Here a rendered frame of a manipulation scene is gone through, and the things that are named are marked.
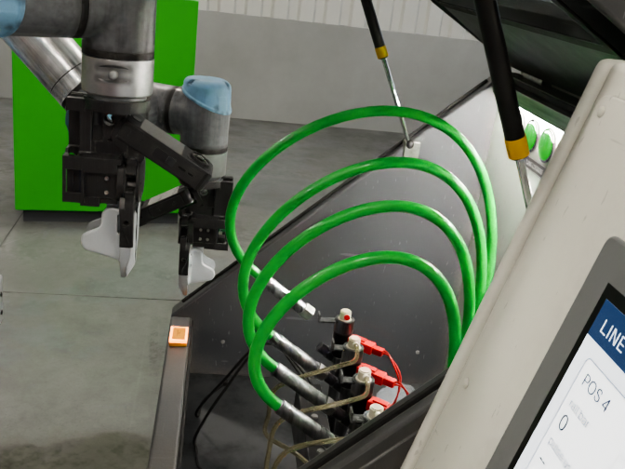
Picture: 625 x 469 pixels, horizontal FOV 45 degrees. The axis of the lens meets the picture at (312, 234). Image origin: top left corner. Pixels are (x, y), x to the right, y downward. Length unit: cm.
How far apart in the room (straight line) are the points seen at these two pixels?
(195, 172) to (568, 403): 48
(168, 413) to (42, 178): 338
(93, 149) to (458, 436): 48
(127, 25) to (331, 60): 683
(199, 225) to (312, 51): 640
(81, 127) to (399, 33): 694
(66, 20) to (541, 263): 49
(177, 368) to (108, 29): 63
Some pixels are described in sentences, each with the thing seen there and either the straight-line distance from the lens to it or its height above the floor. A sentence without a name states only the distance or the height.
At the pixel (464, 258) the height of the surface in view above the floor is 129.
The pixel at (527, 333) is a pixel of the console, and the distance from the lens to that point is 61.
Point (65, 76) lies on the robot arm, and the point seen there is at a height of 140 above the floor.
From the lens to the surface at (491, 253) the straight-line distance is 108.
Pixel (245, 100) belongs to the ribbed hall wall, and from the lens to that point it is 758.
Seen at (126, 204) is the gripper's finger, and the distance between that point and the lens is 84.
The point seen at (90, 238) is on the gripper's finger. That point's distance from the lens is 88.
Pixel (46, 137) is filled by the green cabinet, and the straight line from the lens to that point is 437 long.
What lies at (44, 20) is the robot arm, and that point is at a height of 151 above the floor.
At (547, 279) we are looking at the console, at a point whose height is 139.
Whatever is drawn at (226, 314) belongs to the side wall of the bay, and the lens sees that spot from 141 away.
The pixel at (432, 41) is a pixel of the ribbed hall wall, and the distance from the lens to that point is 780.
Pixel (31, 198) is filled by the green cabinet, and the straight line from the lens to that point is 448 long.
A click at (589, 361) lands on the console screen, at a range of 53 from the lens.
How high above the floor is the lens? 160
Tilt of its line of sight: 20 degrees down
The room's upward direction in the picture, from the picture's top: 7 degrees clockwise
